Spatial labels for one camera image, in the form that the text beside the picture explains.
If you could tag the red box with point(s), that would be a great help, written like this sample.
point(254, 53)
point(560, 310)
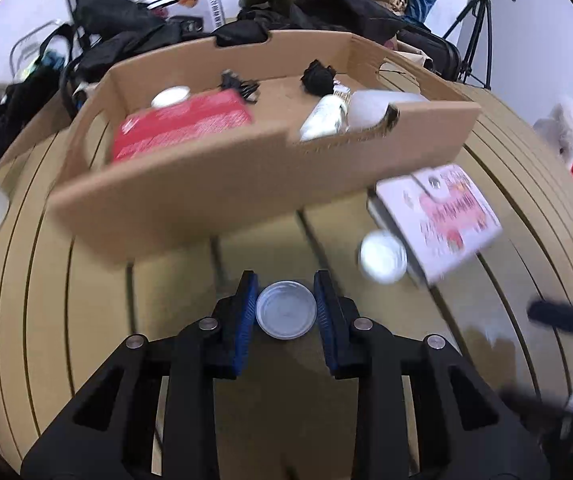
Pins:
point(181, 127)

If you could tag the black metal clips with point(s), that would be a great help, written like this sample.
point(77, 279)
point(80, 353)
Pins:
point(239, 86)

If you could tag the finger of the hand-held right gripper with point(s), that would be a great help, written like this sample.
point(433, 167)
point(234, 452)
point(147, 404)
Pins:
point(561, 316)

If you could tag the black tripod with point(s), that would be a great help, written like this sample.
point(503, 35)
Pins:
point(476, 25)

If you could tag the black suitcase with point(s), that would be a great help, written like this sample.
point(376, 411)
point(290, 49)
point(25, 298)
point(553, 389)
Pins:
point(431, 47)

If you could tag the black cloth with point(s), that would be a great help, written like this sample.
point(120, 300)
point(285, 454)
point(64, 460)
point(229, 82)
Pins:
point(141, 42)

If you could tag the cardboard tray box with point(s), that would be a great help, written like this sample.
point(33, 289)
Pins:
point(191, 200)

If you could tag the white plastic bottle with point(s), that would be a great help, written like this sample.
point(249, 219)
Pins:
point(324, 117)

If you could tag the white round lid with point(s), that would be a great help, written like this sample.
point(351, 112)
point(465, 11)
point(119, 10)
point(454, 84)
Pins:
point(286, 310)

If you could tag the black and teal bag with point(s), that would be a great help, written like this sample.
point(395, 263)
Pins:
point(21, 105)

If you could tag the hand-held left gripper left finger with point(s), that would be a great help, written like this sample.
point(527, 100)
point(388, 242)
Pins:
point(246, 320)

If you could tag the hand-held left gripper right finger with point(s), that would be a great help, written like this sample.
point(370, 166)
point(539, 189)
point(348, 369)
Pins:
point(324, 320)

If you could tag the printed appliance box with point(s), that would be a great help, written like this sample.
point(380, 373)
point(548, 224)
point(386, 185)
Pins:
point(211, 5)

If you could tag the black jacket pile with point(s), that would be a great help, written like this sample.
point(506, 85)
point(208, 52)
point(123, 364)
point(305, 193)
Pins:
point(346, 10)

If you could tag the white flat cap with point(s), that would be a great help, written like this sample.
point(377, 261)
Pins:
point(170, 96)

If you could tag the white round jar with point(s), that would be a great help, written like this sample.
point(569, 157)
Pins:
point(381, 255)

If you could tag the white fluffy object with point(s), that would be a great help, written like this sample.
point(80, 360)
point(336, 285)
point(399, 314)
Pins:
point(561, 125)

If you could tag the clear plastic container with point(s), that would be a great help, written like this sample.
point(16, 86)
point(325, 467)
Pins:
point(376, 107)

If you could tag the pink printed booklet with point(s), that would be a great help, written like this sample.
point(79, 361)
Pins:
point(441, 215)

